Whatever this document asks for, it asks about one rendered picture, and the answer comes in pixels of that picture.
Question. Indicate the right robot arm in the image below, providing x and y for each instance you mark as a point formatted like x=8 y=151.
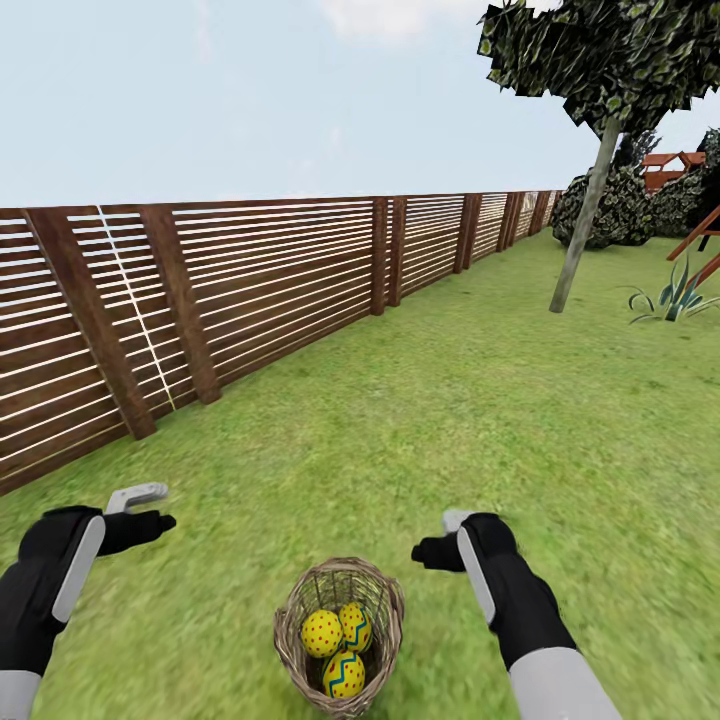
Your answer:
x=551 y=679

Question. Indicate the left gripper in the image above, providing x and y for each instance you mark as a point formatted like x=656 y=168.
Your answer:
x=141 y=528

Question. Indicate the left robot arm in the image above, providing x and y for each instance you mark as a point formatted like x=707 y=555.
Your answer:
x=38 y=593

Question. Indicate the wicker basket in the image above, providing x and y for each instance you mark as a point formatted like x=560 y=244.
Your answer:
x=387 y=634

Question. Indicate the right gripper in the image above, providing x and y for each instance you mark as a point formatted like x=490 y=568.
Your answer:
x=434 y=552

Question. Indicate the easter egg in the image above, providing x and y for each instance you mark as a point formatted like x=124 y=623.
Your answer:
x=357 y=625
x=343 y=674
x=323 y=633

